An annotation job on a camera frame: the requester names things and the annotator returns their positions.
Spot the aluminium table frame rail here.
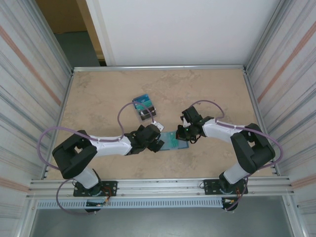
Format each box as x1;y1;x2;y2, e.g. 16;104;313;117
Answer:
43;70;75;180
73;64;247;74
243;69;278;176

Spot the blue VIP credit card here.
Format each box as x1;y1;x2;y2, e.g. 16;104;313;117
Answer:
161;132;179;149

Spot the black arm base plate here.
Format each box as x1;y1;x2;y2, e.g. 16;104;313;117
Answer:
202;179;248;197
73;181;118;198

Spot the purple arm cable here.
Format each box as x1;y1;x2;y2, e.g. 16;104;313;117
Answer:
191;99;283;212
37;101;156;216

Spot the teal credit card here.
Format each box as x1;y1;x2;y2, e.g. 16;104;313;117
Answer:
135;100;154;111

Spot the teal leather card holder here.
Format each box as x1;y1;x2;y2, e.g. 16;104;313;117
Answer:
158;130;191;151

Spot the small green circuit board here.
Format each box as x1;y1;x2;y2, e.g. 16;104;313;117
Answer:
85;200;111;207

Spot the dark blue credit card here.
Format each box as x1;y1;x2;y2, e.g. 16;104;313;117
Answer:
132;94;150;103

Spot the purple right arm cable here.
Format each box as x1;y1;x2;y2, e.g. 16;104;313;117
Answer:
191;99;283;212

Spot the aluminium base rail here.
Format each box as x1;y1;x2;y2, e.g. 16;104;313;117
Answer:
28;176;296;198

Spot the grey slotted cable duct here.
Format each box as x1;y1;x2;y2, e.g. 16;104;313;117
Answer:
36;198;223;209

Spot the small teal and black box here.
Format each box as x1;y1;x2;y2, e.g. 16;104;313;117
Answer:
132;93;158;122

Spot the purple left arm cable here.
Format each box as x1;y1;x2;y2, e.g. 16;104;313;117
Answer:
37;101;156;216

